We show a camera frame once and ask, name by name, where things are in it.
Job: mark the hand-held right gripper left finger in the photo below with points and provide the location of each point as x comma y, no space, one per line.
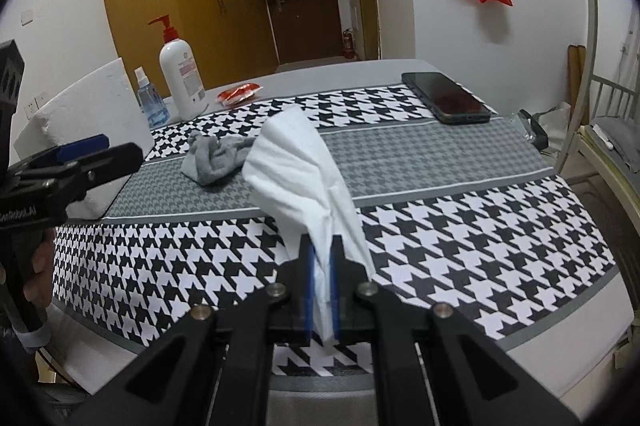
310,301

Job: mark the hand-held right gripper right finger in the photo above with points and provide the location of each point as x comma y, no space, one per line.
337,316

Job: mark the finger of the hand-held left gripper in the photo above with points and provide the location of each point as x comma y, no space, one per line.
80,149
110,161

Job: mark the white foam box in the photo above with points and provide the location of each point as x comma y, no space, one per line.
75,116

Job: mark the white tissue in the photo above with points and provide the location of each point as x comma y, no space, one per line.
295,166

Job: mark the person's left hand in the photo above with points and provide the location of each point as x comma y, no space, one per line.
42,266

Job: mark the small clear spray bottle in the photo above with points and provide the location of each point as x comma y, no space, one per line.
152,104

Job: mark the grey sock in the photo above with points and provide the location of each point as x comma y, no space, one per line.
215,161

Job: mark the white pump bottle red top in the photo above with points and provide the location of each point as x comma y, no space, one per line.
182,76

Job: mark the houndstooth tablecloth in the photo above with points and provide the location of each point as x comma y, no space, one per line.
450,226

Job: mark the red snack packet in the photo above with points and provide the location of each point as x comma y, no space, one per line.
239,94

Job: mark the dark brown door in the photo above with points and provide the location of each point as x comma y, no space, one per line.
305,31

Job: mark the black smartphone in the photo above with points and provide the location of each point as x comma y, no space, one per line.
445,99

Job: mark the red fire extinguisher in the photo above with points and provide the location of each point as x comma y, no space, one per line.
348,45

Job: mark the black and clear object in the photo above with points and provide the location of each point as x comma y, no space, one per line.
532,131

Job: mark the grey folded bedding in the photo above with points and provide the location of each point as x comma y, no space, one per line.
617,141

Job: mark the wooden boards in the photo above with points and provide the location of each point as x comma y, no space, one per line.
576,81

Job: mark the white wall socket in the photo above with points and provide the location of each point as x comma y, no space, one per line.
36,105

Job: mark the white blank wall plate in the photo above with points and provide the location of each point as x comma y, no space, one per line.
26,17

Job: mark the metal bed frame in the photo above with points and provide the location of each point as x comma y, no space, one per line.
592,31

